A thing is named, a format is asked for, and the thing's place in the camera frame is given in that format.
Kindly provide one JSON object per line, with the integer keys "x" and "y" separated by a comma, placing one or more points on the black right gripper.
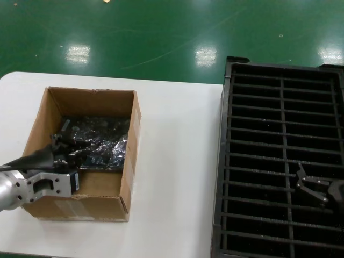
{"x": 337, "y": 192}

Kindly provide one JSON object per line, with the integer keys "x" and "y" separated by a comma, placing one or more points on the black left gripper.
{"x": 35, "y": 160}

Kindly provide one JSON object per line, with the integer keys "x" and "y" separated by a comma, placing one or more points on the grey translucent antistatic bag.
{"x": 102, "y": 126}

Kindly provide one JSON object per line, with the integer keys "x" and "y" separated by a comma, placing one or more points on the black slotted plastic container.
{"x": 268, "y": 129}

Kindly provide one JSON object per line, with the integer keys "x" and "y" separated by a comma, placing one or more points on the brown cardboard box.
{"x": 88, "y": 103}

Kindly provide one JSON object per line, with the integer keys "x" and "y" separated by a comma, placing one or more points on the left wrist camera silver bracket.
{"x": 53, "y": 185}

